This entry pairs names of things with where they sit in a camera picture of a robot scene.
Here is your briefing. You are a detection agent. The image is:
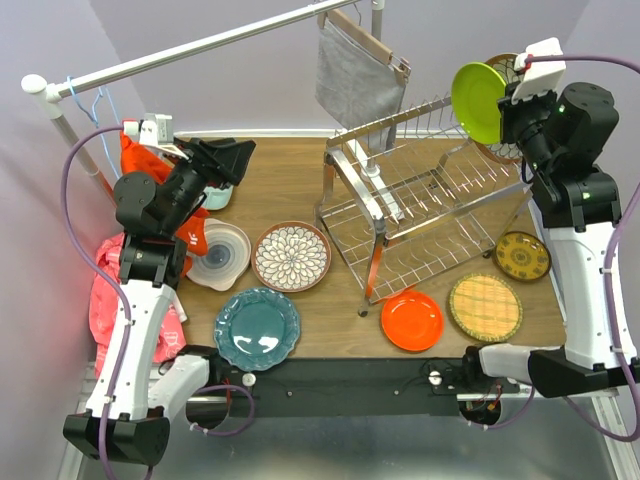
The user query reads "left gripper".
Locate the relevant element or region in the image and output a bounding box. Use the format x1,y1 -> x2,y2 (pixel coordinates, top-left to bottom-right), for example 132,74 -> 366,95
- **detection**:
161,136 -> 256,236

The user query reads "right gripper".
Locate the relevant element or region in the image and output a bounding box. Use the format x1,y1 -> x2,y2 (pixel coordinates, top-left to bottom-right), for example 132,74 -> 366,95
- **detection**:
497,76 -> 558,175

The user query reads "large floral plate brown rim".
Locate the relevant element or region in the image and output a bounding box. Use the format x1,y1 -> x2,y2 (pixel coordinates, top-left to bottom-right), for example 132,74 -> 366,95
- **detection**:
474,52 -> 526,165

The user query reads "lime green plate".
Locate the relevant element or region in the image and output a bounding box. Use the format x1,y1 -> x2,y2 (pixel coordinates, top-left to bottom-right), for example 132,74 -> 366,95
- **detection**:
451,62 -> 506,145

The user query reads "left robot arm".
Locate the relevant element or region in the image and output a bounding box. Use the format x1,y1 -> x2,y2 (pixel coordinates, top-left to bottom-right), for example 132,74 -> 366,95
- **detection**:
63,138 -> 256,477

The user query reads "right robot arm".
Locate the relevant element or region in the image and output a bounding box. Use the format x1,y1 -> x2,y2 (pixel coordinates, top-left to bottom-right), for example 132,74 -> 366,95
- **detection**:
459,82 -> 639,398

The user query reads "metal dish rack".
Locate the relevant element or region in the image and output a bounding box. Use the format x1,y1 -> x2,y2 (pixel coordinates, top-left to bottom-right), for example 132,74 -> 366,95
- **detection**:
314,96 -> 533,316

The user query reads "light blue divided tray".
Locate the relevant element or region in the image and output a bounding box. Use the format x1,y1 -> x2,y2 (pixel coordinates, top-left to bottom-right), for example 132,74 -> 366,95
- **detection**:
202,186 -> 234,211

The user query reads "orange oven mitt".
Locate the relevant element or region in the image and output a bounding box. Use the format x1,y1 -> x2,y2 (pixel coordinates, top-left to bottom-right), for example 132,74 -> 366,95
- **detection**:
119,132 -> 209,256

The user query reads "wooden clip hanger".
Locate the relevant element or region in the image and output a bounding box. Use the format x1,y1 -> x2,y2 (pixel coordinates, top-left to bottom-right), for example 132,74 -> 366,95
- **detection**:
317,0 -> 411,84

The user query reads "yellow patterned dark plate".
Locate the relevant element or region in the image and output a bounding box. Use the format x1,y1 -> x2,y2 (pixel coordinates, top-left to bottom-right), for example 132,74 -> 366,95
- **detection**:
492,231 -> 551,283

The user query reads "grey hanging cloth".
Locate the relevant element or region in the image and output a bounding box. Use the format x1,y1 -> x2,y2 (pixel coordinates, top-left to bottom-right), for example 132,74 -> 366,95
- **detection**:
316,19 -> 406,129

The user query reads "teal scalloped plate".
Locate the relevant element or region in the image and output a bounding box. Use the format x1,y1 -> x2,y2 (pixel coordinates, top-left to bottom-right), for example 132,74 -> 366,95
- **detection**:
213,287 -> 301,372

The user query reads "pink plastic bag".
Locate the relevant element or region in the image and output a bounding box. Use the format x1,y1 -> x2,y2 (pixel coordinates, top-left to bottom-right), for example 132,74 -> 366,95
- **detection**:
89,233 -> 187,376

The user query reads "woven bamboo plate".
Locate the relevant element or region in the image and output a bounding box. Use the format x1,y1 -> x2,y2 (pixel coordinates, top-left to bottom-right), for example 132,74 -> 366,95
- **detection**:
448,274 -> 523,343

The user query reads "orange plate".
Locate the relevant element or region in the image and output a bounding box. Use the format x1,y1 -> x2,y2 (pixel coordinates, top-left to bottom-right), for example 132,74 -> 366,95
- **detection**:
380,290 -> 444,353

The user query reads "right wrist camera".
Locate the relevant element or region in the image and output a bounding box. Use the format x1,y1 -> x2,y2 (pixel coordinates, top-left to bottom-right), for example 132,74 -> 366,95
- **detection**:
511,37 -> 566,104

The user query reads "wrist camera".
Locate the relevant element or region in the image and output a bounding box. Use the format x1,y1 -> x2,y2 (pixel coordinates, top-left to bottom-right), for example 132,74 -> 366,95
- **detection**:
511,37 -> 566,104
123,113 -> 187,158

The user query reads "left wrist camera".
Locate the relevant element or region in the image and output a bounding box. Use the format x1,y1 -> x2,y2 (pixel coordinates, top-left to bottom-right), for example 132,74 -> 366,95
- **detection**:
123,113 -> 187,158

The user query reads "blue wire hanger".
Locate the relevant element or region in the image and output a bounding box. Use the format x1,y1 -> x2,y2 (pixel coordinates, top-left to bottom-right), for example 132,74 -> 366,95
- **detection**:
70,86 -> 121,178

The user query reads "white clothes rail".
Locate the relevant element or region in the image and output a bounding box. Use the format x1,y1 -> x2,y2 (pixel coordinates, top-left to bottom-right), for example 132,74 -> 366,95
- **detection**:
20,0 -> 386,221

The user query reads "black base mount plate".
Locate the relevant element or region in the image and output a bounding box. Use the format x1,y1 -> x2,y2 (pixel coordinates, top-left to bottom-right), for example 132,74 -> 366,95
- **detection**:
179,357 -> 521,419

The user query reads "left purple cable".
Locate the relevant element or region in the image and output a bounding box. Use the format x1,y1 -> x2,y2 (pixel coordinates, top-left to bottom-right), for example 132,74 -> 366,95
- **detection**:
59,125 -> 256,480

